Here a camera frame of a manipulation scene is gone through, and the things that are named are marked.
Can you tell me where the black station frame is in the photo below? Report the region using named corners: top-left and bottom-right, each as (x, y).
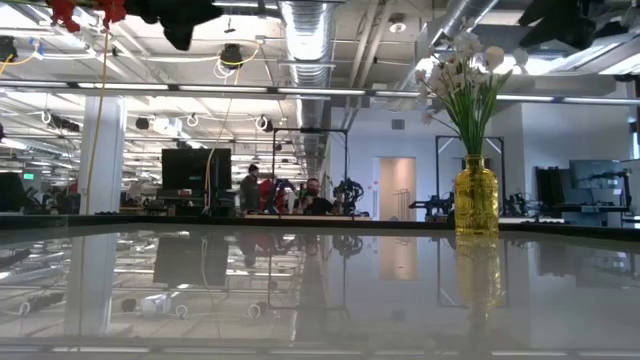
top-left (272, 127), bottom-right (350, 216)
top-left (434, 133), bottom-right (505, 216)

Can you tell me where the silver ventilation duct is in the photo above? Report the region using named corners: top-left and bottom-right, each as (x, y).
top-left (277, 0), bottom-right (337, 171)

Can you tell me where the black ceiling dome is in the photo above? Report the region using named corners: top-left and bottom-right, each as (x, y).
top-left (219, 43), bottom-right (244, 69)

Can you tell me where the long-stemmed red blossom bunch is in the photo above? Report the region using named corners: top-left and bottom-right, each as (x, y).
top-left (47, 0), bottom-right (129, 32)

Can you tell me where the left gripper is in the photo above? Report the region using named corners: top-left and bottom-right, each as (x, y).
top-left (124, 0), bottom-right (224, 51)

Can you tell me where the yellow glass vase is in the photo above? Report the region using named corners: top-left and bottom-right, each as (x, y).
top-left (453, 153), bottom-right (500, 236)

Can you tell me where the grey desk monitor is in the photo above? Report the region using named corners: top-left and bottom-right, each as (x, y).
top-left (569, 158), bottom-right (632, 206)

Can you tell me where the black monitor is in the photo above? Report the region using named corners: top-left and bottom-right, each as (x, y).
top-left (160, 147), bottom-right (233, 192)

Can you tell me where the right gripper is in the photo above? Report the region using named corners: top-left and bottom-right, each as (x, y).
top-left (517, 0), bottom-right (601, 51)

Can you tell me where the yellow hanging cable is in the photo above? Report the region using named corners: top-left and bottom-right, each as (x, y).
top-left (84, 29), bottom-right (112, 214)
top-left (202, 42), bottom-right (261, 214)

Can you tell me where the ceiling light strip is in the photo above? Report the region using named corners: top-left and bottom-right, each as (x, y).
top-left (0, 80), bottom-right (421, 97)
top-left (494, 91), bottom-right (640, 105)

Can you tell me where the white pillar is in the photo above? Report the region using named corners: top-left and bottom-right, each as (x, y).
top-left (79, 95), bottom-right (126, 216)

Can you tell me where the red equipment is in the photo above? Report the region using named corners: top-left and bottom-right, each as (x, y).
top-left (257, 177), bottom-right (296, 214)

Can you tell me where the person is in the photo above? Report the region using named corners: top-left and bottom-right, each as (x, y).
top-left (294, 177), bottom-right (337, 216)
top-left (238, 163), bottom-right (261, 214)

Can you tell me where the black panel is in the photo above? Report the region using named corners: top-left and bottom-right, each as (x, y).
top-left (535, 166), bottom-right (566, 206)

